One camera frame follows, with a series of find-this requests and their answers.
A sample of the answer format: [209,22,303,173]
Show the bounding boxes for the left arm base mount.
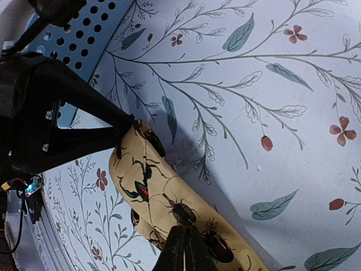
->
[1,173,43,255]

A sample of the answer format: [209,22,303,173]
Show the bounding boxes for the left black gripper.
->
[1,53,135,172]

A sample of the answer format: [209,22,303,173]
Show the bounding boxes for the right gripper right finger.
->
[184,226,218,271]

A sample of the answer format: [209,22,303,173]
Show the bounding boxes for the floral table mat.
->
[39,0,361,271]

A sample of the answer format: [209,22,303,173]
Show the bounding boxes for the yellow beetle-print tie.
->
[109,120,267,270]

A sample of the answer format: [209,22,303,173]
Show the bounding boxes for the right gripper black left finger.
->
[153,226,186,271]

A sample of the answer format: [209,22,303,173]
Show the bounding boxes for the blue plastic basket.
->
[25,0,132,129]

